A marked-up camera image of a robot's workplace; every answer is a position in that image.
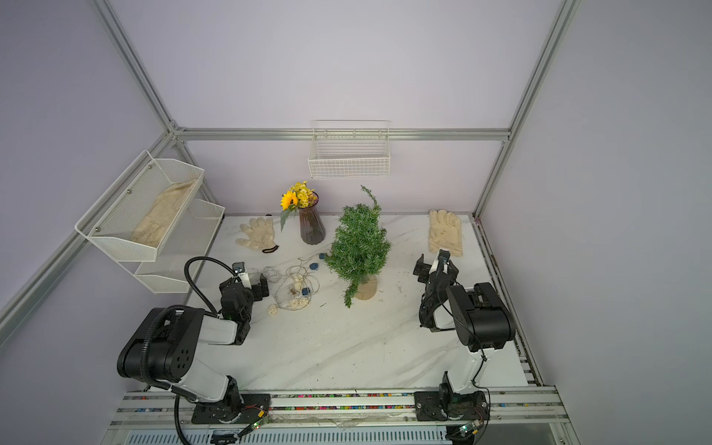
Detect small green christmas tree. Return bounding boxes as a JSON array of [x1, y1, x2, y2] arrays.
[[326, 185, 392, 308]]

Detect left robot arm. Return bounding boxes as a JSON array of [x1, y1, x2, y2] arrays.
[[117, 273, 271, 425]]

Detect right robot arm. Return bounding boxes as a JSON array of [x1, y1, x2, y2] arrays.
[[413, 250, 517, 425]]

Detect clear battery box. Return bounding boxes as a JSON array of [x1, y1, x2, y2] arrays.
[[287, 278, 311, 306]]

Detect cream glove right table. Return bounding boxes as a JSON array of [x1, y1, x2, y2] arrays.
[[428, 210, 464, 257]]

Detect cream glove table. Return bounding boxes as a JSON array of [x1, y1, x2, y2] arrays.
[[428, 210, 464, 257], [235, 216, 279, 254]]

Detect cream glove left table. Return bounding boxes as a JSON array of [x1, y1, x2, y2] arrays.
[[235, 216, 279, 254]]

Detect white mesh lower shelf bin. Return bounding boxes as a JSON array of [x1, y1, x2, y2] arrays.
[[133, 198, 224, 294]]

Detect white mesh shelf bin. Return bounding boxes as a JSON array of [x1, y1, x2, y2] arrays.
[[75, 151, 204, 263], [133, 198, 224, 294]]

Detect yellow flowers in vase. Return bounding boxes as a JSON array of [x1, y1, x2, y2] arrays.
[[280, 181, 326, 246]]

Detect cream glove in bin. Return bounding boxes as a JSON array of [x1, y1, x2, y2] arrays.
[[131, 180, 196, 248]]

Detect white mesh upper shelf bin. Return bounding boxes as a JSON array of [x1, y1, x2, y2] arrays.
[[75, 151, 204, 263]]

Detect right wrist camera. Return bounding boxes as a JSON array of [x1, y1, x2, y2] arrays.
[[436, 250, 451, 274]]

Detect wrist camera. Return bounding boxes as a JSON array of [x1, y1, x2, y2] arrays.
[[436, 250, 451, 274], [232, 261, 251, 289]]

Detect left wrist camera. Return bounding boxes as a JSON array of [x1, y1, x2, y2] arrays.
[[232, 261, 251, 289]]

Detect white wire wall basket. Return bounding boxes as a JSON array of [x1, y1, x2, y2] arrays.
[[308, 120, 391, 180]]

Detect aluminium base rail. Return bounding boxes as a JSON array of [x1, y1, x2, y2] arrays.
[[109, 387, 570, 430]]

